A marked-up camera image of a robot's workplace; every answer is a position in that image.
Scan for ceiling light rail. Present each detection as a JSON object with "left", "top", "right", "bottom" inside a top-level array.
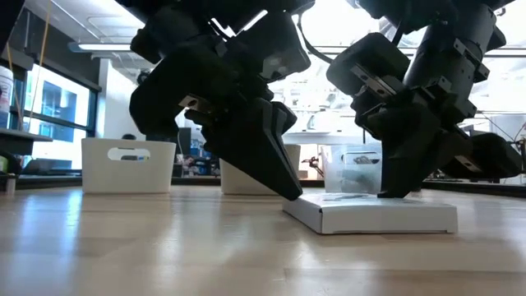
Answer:
[{"left": 68, "top": 42, "right": 133, "bottom": 53}]

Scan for white acer box black print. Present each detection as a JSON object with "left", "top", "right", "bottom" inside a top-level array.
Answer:
[{"left": 282, "top": 192, "right": 459, "bottom": 236}]

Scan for black aluminium table frame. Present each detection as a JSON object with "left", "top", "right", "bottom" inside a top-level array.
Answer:
[{"left": 0, "top": 174, "right": 526, "bottom": 197}]

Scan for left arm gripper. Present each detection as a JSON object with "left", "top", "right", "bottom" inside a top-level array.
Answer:
[{"left": 128, "top": 6, "right": 312, "bottom": 202}]

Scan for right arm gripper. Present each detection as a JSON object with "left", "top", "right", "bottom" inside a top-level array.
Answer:
[{"left": 326, "top": 32, "right": 523, "bottom": 200}]

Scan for grey plastic bin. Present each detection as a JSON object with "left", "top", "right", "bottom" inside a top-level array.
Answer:
[{"left": 219, "top": 142, "right": 302, "bottom": 197}]

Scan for white yellow wipes canister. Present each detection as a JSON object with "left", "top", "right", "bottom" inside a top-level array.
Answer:
[{"left": 0, "top": 65, "right": 15, "bottom": 129}]

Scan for clear plastic bin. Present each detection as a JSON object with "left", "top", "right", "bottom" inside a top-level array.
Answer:
[{"left": 321, "top": 142, "right": 384, "bottom": 195}]

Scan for dark side desk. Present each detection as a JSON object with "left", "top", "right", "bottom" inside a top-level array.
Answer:
[{"left": 0, "top": 127, "right": 54, "bottom": 157}]

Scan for white plastic bin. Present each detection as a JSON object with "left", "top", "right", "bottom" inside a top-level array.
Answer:
[{"left": 81, "top": 137, "right": 178, "bottom": 195}]

